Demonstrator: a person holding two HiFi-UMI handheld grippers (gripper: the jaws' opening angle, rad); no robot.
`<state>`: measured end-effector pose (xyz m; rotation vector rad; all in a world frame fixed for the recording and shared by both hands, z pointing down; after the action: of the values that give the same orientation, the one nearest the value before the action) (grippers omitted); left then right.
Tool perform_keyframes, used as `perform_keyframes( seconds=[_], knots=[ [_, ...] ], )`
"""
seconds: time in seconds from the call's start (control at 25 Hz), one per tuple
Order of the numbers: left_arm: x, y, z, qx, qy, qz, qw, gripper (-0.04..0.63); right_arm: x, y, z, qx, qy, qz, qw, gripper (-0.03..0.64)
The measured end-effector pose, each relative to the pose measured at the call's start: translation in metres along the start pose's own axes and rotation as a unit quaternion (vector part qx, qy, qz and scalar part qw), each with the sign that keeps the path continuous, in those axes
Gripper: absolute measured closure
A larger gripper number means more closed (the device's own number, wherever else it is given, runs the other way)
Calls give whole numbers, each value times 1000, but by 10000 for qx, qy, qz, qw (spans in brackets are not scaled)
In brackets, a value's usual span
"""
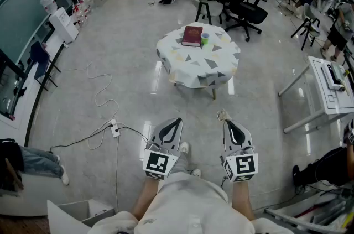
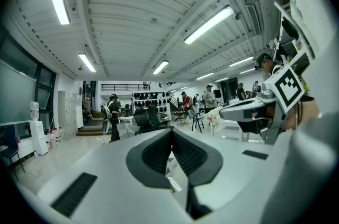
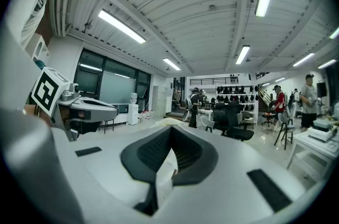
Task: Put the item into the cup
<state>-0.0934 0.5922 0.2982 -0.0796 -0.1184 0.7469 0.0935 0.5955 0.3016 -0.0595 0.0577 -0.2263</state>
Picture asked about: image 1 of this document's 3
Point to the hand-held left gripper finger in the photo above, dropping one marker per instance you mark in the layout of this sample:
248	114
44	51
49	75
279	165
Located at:
178	136
159	130

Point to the white water dispenser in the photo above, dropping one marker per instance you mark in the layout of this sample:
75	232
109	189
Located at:
63	25

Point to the group of clear water bottles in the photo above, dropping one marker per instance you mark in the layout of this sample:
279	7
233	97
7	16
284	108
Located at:
83	10

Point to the white desk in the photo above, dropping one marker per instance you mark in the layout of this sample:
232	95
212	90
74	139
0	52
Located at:
332	101

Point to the clear water jug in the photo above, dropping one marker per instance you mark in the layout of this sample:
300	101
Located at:
48	4

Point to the white storage shelf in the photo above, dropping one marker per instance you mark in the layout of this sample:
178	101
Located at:
318	216

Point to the person's white shoe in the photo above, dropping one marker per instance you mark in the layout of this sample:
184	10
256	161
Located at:
184	147
196	172

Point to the person's white shirt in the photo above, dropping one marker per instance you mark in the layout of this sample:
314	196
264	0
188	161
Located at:
190	205

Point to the white low bench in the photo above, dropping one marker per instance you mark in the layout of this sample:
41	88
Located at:
33	199

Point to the blue chair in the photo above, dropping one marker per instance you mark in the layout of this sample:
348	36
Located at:
40	57

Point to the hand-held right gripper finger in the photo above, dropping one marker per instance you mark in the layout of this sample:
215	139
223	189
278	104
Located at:
226	139
246	139

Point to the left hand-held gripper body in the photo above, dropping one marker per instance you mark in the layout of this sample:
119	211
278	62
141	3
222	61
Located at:
159	163

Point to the person's grey trousers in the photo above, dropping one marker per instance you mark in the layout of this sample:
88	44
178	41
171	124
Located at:
178	165

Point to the person's right forearm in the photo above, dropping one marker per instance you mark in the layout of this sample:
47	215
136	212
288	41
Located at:
242	199

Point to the table with patterned white cloth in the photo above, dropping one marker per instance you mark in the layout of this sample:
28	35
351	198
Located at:
199	67

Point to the white open box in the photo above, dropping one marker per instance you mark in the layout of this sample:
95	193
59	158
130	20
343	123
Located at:
72	210

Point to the dark red hardcover book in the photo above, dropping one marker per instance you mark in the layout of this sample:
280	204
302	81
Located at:
192	35

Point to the white electronic device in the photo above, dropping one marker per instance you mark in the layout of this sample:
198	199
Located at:
333	75

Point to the green cup with blue inside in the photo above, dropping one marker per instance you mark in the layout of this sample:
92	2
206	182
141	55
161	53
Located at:
205	39

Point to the person's left forearm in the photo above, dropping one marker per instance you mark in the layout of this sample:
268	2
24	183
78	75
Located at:
146	197

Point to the white power strip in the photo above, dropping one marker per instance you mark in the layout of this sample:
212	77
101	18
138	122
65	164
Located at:
114	129

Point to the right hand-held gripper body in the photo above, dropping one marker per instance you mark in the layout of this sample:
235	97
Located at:
243	165

